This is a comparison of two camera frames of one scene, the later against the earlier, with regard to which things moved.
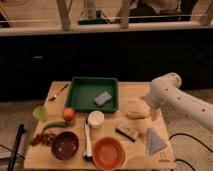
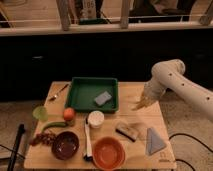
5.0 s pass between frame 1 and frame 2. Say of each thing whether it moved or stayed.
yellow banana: moved
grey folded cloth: stayed
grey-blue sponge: stayed
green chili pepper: stayed
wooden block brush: stayed
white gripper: moved
